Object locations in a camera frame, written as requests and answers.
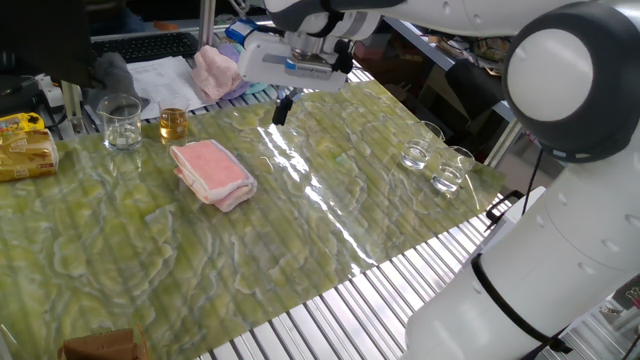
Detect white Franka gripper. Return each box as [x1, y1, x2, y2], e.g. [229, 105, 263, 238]
[237, 30, 354, 127]

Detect pink cloth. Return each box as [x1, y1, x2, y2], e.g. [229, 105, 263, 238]
[168, 138, 259, 214]

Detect purple cloth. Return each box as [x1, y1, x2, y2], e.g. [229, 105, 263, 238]
[217, 42, 251, 101]

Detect grey cloth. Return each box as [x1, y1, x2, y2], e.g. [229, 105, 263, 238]
[82, 51, 151, 114]

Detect pale pink towel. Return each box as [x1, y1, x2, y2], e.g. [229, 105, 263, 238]
[190, 44, 245, 102]

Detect blue and white pack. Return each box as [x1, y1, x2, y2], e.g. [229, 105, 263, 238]
[224, 18, 266, 46]

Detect glass beaker amber liquid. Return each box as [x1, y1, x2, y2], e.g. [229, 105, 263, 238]
[157, 95, 191, 146]

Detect white printed paper sheet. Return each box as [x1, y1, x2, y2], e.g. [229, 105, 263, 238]
[124, 54, 219, 121]

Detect small clear glass beaker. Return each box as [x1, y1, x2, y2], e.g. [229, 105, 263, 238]
[399, 120, 446, 171]
[430, 145, 476, 194]

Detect grey metal shelf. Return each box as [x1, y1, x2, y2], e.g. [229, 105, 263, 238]
[382, 17, 524, 169]

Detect black computer keyboard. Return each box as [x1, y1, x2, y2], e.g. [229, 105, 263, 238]
[91, 31, 200, 65]

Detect large glass beaker clear water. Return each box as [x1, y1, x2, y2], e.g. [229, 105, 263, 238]
[96, 93, 144, 152]

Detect seated person blue jeans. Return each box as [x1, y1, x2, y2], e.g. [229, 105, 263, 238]
[84, 0, 149, 36]

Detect green marble pattern mat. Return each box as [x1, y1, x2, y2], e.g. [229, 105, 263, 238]
[0, 79, 506, 360]

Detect short aluminium profile upright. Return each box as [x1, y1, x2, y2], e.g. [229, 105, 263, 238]
[60, 81, 85, 135]

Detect white power strip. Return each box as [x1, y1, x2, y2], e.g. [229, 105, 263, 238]
[35, 73, 65, 109]

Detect black monitor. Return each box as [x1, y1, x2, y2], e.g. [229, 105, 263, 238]
[0, 0, 96, 89]

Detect yellow bread package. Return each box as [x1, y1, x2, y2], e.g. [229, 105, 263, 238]
[0, 128, 60, 183]

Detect yellow printed box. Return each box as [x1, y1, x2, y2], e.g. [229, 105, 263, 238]
[0, 111, 46, 136]

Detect brown cardboard box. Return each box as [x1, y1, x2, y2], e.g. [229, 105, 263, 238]
[56, 327, 150, 360]

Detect aluminium frame post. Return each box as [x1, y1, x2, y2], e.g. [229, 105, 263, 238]
[197, 0, 217, 50]

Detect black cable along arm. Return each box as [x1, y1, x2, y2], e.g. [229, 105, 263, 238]
[519, 147, 546, 217]

